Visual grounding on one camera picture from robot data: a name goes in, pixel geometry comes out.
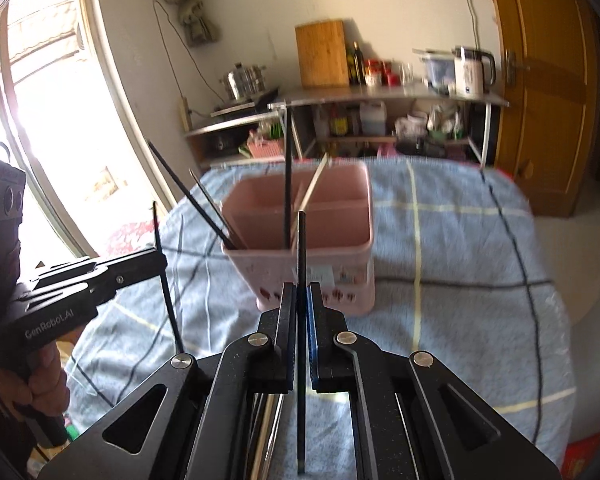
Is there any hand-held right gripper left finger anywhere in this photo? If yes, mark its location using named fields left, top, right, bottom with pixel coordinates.
left=37, top=282, right=299, bottom=480

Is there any wooden door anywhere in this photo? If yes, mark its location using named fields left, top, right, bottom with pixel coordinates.
left=482, top=0, right=600, bottom=218

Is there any white electric kettle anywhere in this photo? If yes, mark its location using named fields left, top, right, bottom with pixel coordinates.
left=450, top=46, right=497, bottom=101

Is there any gas stove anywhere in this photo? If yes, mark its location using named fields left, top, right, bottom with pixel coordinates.
left=210, top=87, right=281, bottom=117

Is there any person's left hand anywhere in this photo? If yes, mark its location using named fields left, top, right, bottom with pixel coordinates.
left=0, top=344, right=72, bottom=414

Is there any clear plastic container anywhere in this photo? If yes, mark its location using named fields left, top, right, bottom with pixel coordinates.
left=413, top=49, right=458, bottom=93

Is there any wooden stove stand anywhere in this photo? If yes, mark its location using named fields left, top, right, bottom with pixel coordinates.
left=184, top=110, right=281, bottom=171

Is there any black chopstick with silver band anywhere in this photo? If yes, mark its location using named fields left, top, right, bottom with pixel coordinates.
left=152, top=201, right=186, bottom=355
left=295, top=211, right=308, bottom=477

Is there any steel kitchen table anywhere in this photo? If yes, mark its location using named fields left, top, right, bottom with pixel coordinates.
left=267, top=85, right=510, bottom=166

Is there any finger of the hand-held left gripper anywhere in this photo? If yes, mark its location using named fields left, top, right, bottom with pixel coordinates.
left=32, top=249, right=169, bottom=284
left=14, top=266, right=167, bottom=309

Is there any red cardboard box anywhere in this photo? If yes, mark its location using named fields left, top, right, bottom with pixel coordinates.
left=562, top=440, right=600, bottom=480

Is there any light wooden chopstick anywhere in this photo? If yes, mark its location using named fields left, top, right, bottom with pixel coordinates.
left=297, top=157, right=329, bottom=210

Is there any metal door handle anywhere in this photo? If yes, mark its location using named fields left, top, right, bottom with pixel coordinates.
left=502, top=50, right=531, bottom=86

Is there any white plastic jug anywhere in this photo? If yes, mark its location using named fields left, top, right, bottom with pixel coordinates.
left=360, top=102, right=387, bottom=136

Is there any hanging grey cloth bundle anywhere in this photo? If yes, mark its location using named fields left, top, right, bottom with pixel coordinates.
left=155, top=0, right=221, bottom=48

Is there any steel steamer pot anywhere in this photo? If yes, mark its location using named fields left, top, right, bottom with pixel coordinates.
left=222, top=62, right=268, bottom=102

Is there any blue plaid tablecloth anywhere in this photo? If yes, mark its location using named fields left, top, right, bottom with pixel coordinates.
left=65, top=155, right=578, bottom=466

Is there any red patterned rug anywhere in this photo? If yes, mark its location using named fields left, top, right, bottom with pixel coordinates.
left=105, top=220, right=166, bottom=256

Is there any brown wooden chopstick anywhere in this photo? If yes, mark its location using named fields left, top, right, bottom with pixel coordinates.
left=188, top=171, right=232, bottom=242

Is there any bamboo cutting board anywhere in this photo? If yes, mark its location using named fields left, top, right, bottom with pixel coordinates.
left=295, top=19, right=351, bottom=88

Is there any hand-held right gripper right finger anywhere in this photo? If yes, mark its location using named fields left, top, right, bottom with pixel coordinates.
left=307, top=283, right=564, bottom=480

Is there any white sliding door frame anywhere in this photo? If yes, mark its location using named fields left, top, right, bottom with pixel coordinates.
left=0, top=0, right=181, bottom=261

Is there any dark glass bottle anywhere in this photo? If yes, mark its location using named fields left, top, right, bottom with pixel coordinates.
left=349, top=41, right=366, bottom=86

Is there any metal chopstick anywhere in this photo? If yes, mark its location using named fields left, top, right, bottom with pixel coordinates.
left=252, top=394, right=265, bottom=480
left=260, top=394, right=285, bottom=480

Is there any pink utensil basket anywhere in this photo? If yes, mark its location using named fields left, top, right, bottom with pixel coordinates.
left=220, top=160, right=377, bottom=317

